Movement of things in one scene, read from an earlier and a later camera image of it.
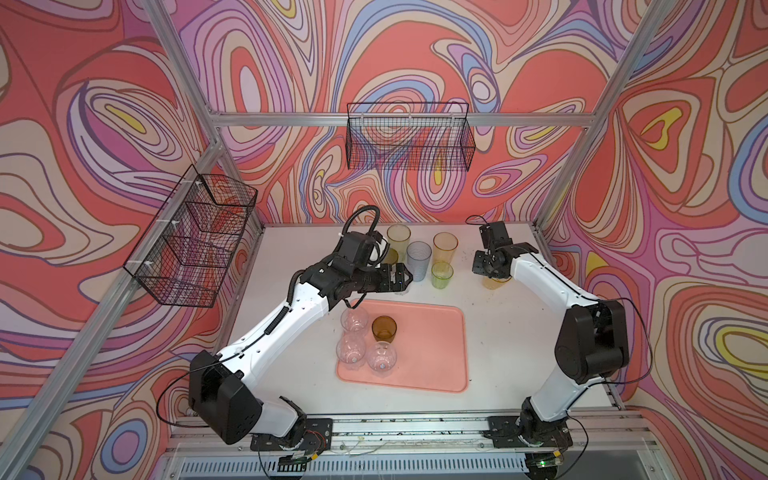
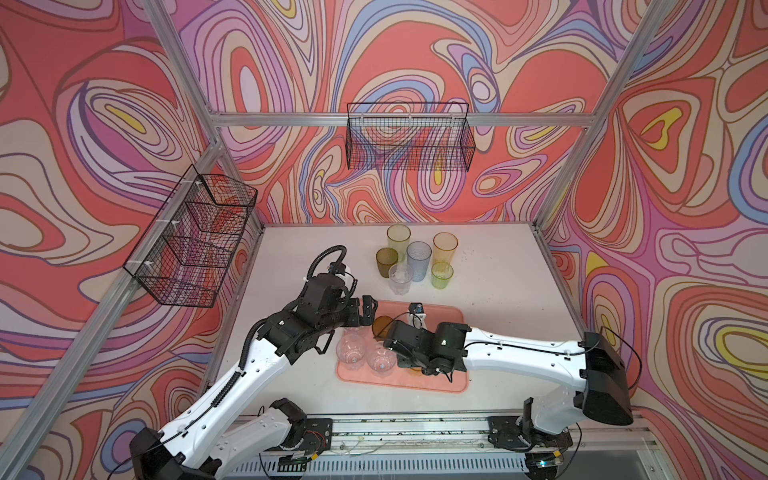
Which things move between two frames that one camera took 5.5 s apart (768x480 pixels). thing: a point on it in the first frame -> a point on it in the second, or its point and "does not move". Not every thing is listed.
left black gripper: [387, 285] -> [367, 312]
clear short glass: [351, 347] does not move
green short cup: [441, 273] does not move
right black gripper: [478, 266] -> [404, 362]
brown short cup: [384, 328] does not move
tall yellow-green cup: [399, 236] does not move
